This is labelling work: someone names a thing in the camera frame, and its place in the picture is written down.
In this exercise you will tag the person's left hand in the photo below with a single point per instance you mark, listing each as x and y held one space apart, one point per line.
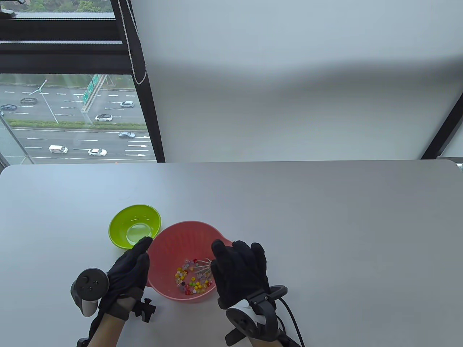
126 274

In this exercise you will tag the person's right hand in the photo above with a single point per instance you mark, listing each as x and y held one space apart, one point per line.
242 271

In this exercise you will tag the small green plastic bowl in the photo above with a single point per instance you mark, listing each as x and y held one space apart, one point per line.
121 220

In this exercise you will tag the pile of colourful plastic decorations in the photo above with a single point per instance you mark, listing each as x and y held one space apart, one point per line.
188 282

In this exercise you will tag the pink plastic salad bowl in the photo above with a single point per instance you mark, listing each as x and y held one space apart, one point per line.
181 238

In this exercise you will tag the person's left forearm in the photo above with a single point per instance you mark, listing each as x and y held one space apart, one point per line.
106 330

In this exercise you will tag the person's right forearm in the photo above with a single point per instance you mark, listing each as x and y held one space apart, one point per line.
260 344

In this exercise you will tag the black and white left controller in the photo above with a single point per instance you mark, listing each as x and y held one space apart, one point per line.
88 283

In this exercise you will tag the black and white controller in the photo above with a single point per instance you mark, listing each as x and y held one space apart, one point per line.
88 283
242 320

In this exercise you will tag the black glove sensor clamp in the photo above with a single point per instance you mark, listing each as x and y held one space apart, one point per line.
146 312

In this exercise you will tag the black and white right controller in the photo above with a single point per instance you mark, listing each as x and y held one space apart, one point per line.
242 320

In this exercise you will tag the white roller blind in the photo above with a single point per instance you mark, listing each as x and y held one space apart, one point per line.
289 90

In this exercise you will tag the black window frame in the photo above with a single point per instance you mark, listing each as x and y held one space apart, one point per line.
54 58

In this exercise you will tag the black slanted window post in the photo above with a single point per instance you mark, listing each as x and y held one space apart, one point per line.
443 135

